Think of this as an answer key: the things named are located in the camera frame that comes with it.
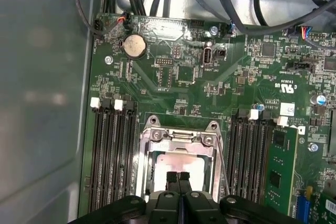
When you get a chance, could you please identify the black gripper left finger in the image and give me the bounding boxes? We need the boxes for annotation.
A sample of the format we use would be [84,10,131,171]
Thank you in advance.
[68,171,182,224]

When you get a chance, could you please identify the silver coin cell battery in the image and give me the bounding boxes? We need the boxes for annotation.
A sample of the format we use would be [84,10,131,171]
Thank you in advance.
[122,34,147,59]

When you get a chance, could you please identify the grey metal PC case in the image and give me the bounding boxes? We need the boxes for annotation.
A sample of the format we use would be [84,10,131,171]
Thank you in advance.
[0,0,336,224]

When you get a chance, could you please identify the green expansion card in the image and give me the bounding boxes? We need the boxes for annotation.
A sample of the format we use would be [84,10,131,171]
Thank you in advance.
[317,191,336,224]

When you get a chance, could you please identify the metal wire locking lever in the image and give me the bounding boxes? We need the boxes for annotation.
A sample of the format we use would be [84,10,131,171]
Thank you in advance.
[214,136,232,197]

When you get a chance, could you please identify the black RAM slot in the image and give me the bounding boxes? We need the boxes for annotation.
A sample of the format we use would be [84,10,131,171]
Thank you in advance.
[125,100,140,201]
[89,97,104,205]
[253,110,271,204]
[227,108,244,198]
[101,100,116,204]
[113,99,128,202]
[240,108,257,201]

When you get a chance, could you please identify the internal USB port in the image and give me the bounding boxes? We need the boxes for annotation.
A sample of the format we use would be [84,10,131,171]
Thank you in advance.
[202,46,214,68]

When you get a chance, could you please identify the blue plastic slot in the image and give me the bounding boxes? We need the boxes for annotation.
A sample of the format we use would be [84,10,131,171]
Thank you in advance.
[298,186,314,224]

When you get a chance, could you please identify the green RAM stick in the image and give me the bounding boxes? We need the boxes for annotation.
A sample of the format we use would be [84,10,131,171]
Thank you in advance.
[264,126,299,218]

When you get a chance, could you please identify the silver CPU with green rim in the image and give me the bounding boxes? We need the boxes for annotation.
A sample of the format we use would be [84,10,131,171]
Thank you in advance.
[152,152,213,193]

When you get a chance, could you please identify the white label sticker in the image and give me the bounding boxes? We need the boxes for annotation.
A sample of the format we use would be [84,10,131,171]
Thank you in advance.
[279,103,296,117]

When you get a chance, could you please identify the thin black cable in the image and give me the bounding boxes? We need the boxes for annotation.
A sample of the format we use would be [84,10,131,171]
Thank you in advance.
[71,0,106,37]

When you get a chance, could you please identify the green motherboard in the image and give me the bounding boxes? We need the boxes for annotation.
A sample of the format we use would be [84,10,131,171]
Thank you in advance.
[77,11,336,224]

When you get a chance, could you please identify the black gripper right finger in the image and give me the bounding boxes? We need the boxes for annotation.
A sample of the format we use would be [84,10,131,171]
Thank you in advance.
[180,172,307,224]

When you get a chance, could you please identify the CPU socket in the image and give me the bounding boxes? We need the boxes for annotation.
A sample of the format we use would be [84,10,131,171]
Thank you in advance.
[135,115,228,205]

